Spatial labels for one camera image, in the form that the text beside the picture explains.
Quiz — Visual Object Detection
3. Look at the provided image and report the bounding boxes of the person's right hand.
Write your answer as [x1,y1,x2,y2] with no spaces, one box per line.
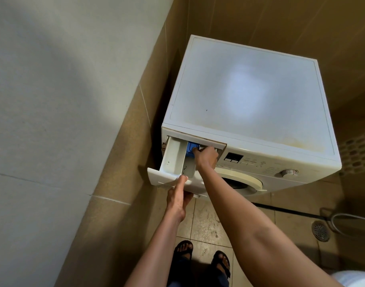
[192,146,219,174]

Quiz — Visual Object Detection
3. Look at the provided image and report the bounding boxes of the person's left hand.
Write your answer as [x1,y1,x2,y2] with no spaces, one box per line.
[166,175,194,222]

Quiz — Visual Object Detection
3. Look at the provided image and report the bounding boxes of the blue drawer insert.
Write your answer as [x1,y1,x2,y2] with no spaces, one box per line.
[185,142,201,159]

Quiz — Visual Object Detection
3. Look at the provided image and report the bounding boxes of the white detergent drawer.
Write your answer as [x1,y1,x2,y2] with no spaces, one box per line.
[147,136,201,189]

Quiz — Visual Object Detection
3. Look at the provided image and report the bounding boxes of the person's left forearm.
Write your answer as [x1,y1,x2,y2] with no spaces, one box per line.
[124,216,185,287]

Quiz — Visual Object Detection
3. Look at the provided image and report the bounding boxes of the person's right forearm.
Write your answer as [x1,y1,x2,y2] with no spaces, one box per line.
[199,169,345,287]

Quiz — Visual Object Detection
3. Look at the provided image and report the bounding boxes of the washing machine display panel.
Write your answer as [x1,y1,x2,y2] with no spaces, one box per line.
[223,152,245,164]

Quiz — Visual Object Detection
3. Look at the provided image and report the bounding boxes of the round washing machine door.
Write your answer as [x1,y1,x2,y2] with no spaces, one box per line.
[214,167,267,198]

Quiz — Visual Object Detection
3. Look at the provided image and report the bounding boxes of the person's left sandalled foot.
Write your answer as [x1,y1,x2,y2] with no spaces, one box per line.
[174,240,194,263]

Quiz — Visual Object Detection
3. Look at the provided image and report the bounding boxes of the person's sandalled foot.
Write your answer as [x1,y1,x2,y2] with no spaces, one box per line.
[174,240,194,263]
[211,250,231,279]

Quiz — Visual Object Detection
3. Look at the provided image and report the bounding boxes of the white front-load washing machine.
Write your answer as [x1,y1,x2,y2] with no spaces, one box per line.
[161,35,342,202]

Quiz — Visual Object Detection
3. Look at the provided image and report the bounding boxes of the white program dial knob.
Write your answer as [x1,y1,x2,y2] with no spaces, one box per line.
[275,168,299,178]

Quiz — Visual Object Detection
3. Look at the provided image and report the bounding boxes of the person's right sandalled foot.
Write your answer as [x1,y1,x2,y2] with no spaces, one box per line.
[211,250,231,279]

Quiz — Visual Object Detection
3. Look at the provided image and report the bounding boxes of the person's dark trousers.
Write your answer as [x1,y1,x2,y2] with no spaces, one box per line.
[167,258,231,287]

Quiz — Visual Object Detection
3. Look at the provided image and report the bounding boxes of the round metal floor drain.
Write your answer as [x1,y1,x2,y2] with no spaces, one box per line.
[311,220,331,243]

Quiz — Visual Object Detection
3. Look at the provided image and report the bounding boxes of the white fabric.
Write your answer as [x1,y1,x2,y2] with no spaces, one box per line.
[330,270,365,287]

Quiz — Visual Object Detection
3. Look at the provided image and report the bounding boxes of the black floor cable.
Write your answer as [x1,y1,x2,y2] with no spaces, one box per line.
[251,202,333,220]

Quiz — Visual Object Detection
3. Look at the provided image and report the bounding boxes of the grey flexible hose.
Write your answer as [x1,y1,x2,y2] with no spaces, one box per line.
[320,207,365,234]

